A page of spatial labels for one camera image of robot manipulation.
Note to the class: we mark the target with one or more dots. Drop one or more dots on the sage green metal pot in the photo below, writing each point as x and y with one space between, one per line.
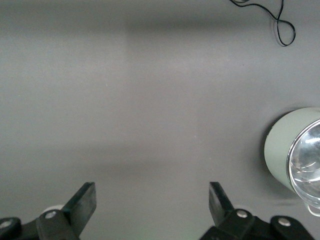
280 145

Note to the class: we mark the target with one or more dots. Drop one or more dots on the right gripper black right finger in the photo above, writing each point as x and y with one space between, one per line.
222 212

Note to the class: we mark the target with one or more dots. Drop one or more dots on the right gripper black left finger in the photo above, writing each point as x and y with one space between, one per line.
80 210

